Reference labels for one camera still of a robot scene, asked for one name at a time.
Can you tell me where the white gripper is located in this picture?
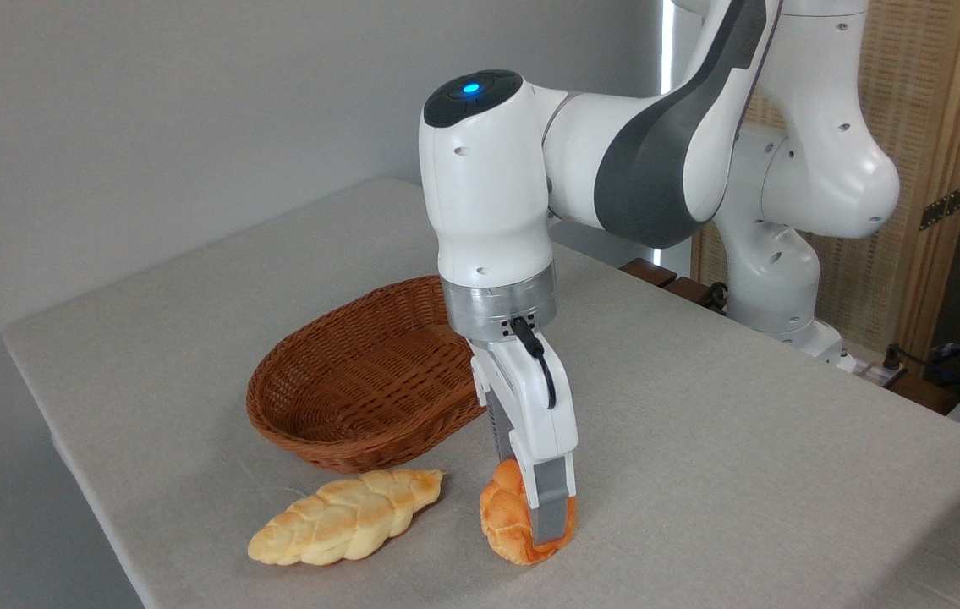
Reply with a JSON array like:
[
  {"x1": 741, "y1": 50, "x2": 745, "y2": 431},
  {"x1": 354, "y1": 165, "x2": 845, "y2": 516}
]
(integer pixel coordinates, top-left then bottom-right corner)
[{"x1": 469, "y1": 335, "x2": 579, "y2": 548}]

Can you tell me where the round orange braided bread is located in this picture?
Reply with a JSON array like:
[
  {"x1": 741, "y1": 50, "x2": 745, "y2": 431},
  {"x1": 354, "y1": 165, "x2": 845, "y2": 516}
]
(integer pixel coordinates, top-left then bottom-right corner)
[{"x1": 480, "y1": 458, "x2": 578, "y2": 566}]

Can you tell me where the brown wicker oval basket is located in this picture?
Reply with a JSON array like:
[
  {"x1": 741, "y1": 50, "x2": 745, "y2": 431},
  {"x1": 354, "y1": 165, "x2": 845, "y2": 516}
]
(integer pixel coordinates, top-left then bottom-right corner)
[{"x1": 246, "y1": 275, "x2": 490, "y2": 474}]

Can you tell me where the long pale braided bread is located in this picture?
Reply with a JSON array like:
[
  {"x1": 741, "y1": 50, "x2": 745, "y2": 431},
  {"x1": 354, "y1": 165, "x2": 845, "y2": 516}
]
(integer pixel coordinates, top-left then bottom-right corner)
[{"x1": 247, "y1": 468, "x2": 445, "y2": 567}]

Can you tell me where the grey tablecloth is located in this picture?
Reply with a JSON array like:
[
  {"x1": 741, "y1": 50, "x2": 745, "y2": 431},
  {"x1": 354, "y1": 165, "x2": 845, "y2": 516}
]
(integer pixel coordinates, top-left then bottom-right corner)
[{"x1": 2, "y1": 178, "x2": 960, "y2": 609}]

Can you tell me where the dark wooden block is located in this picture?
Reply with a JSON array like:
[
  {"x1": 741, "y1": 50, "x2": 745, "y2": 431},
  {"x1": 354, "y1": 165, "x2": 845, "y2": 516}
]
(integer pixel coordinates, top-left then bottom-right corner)
[
  {"x1": 620, "y1": 258, "x2": 679, "y2": 289},
  {"x1": 664, "y1": 276, "x2": 727, "y2": 312}
]

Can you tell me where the brass screen hinge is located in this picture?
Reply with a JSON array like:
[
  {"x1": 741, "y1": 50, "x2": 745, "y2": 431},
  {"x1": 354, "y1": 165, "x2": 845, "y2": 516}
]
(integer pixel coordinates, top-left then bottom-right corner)
[{"x1": 919, "y1": 182, "x2": 960, "y2": 232}]

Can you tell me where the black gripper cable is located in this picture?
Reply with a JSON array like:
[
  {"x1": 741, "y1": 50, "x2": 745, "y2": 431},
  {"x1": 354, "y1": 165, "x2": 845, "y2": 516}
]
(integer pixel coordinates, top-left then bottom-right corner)
[{"x1": 509, "y1": 315, "x2": 558, "y2": 411}]

